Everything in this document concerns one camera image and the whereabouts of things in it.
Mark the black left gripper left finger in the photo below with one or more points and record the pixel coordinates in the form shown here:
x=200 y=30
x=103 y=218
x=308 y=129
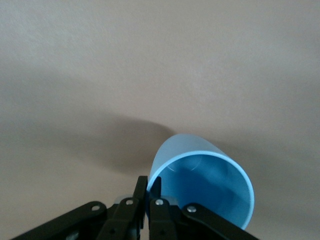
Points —
x=120 y=215

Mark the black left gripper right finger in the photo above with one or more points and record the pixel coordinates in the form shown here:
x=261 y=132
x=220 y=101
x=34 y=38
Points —
x=175 y=220

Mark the light blue plastic cup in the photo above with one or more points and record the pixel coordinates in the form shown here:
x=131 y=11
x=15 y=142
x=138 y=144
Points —
x=207 y=180

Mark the brown table cover mat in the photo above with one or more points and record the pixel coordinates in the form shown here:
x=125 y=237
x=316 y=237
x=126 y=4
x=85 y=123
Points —
x=125 y=75

